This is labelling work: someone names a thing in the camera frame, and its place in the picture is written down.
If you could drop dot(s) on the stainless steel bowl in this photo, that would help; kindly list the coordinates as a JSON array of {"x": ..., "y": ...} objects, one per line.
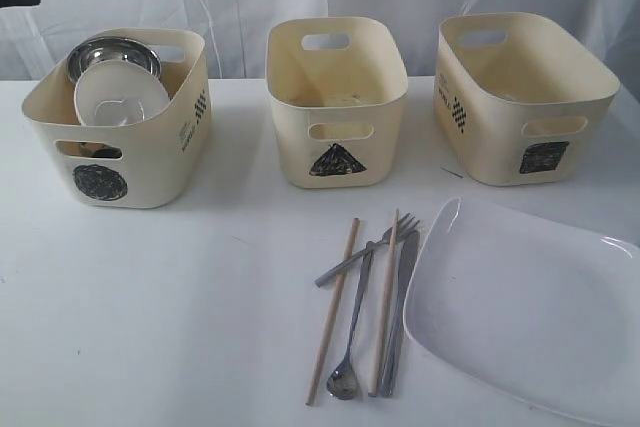
[{"x": 104, "y": 48}]

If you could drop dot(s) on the white ceramic bowl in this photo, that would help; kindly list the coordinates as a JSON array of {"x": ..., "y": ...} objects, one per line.
[{"x": 117, "y": 93}]

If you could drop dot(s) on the steel fork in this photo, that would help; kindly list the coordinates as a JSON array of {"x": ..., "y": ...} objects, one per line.
[{"x": 403, "y": 227}]

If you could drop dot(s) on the wooden chopstick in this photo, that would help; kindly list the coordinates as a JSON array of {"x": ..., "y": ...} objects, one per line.
[
  {"x": 384, "y": 309},
  {"x": 330, "y": 319}
]

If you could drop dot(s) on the steel mug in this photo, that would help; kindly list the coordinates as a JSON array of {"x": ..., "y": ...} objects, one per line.
[{"x": 96, "y": 150}]

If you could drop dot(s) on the cream bin with triangle mark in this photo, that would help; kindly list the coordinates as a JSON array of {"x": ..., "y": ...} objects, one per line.
[{"x": 337, "y": 88}]

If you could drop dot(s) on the steel table knife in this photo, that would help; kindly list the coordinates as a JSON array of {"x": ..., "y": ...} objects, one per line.
[{"x": 406, "y": 266}]

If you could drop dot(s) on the long steel spoon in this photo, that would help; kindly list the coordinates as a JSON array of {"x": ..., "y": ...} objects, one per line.
[{"x": 343, "y": 383}]

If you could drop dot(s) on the cream bin with square mark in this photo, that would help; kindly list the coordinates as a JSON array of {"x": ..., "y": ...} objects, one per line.
[{"x": 518, "y": 97}]

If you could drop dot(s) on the white rectangular plate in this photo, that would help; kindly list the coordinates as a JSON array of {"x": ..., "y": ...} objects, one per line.
[{"x": 540, "y": 311}]

